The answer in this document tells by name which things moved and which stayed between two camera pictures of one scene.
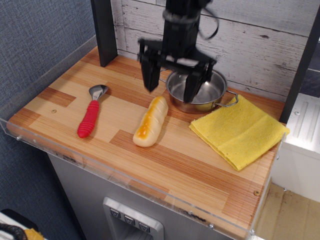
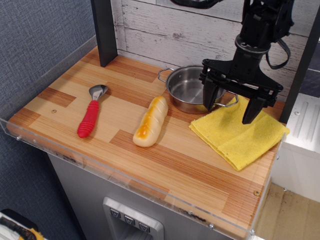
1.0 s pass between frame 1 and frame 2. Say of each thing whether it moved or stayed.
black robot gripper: moved
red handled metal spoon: stayed
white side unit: stayed
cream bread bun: stayed
